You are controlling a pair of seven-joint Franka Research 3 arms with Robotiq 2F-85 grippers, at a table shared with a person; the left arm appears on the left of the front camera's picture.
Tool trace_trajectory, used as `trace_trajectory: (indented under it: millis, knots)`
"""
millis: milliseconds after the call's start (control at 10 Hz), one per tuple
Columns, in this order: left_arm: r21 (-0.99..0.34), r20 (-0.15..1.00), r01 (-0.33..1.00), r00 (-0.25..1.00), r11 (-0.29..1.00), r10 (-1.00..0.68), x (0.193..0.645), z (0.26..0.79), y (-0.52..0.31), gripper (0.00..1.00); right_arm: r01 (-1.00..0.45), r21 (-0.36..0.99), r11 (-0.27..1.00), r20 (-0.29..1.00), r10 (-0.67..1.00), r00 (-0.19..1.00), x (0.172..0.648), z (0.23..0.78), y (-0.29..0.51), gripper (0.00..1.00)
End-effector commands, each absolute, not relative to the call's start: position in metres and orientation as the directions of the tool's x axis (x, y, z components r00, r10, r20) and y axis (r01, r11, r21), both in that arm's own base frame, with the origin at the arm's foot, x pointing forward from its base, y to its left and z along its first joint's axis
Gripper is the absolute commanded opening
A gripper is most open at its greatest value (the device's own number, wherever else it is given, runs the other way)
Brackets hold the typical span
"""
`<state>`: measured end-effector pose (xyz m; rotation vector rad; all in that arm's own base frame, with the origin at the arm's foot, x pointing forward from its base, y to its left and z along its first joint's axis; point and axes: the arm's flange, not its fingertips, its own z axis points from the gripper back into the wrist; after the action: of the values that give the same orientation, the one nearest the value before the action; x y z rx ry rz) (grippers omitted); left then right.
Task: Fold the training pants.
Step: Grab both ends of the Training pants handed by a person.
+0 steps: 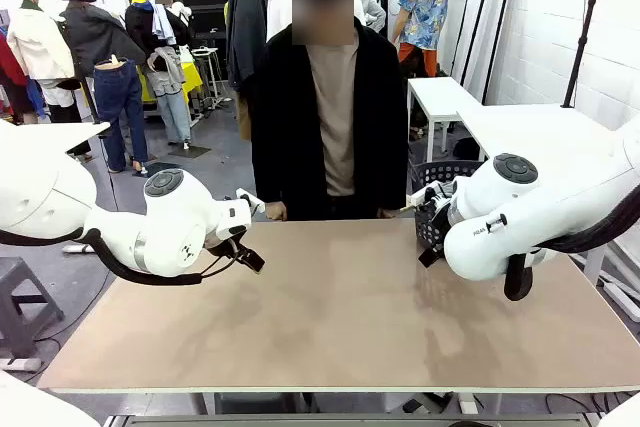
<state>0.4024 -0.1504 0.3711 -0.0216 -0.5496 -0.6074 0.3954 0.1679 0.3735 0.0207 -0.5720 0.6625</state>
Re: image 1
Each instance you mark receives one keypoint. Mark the person's right hand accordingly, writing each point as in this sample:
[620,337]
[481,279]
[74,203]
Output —
[276,211]

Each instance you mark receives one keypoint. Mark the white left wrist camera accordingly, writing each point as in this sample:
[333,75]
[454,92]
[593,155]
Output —
[250,202]

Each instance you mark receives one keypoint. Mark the person's right forearm black sleeve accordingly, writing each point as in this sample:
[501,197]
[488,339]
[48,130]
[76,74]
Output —
[267,177]

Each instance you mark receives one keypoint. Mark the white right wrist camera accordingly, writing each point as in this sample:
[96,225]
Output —
[425,195]

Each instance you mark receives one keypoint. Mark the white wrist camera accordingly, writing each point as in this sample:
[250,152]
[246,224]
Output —
[250,202]
[425,195]

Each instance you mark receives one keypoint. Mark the mannequin in black yellow clothes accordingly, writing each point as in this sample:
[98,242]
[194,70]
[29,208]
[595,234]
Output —
[137,22]

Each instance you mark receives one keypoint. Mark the small white table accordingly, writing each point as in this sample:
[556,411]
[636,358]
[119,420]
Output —
[440,97]

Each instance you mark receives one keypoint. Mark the mannequin in red garment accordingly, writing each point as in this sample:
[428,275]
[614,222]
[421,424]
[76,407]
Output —
[10,62]

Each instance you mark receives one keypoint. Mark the dark grey hooded coat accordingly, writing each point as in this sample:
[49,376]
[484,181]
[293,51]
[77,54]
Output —
[245,22]

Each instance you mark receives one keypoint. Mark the yellow cloth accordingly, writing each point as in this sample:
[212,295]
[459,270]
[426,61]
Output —
[192,78]

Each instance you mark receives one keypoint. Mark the black bag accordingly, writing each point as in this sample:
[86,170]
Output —
[467,149]

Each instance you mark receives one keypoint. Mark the person's left hand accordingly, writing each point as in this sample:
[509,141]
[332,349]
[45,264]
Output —
[392,213]

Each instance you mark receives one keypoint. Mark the mannequin with black hat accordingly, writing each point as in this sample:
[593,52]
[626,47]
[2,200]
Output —
[95,32]

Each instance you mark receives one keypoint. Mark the black tripod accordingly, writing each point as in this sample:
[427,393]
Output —
[581,47]

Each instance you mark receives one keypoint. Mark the mannequin in white shirt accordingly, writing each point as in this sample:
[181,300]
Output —
[279,7]

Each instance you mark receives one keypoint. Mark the person's left forearm black sleeve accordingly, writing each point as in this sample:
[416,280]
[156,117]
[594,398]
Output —
[392,177]

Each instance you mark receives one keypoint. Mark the mannequin legs in blue jeans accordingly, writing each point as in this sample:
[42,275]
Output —
[115,97]

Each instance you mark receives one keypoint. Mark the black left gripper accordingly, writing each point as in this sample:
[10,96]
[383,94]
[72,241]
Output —
[227,244]

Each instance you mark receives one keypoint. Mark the person in black cardigan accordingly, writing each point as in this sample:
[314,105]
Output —
[290,122]

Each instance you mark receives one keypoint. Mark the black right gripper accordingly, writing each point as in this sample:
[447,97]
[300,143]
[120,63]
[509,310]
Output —
[439,227]

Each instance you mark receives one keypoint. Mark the white power strip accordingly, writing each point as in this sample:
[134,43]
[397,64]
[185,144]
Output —
[20,364]
[622,299]
[77,248]

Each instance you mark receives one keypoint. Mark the black perforated laundry basket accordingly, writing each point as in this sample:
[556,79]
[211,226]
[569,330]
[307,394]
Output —
[440,172]

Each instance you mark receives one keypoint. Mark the white round stand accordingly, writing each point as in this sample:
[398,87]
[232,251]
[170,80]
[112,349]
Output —
[212,54]

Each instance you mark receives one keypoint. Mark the mannequin in cream jacket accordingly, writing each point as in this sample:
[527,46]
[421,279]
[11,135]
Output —
[37,47]

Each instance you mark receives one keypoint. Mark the grey plastic stool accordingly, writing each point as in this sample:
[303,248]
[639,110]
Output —
[20,297]

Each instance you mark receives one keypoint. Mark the white table with thin leg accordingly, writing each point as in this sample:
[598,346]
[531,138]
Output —
[40,134]

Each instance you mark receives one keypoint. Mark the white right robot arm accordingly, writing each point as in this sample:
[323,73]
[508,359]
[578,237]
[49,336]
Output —
[550,197]

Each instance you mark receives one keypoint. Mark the black mannequin base plate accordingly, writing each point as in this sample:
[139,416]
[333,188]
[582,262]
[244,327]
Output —
[190,151]

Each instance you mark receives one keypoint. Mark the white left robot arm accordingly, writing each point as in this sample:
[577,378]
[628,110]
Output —
[50,197]

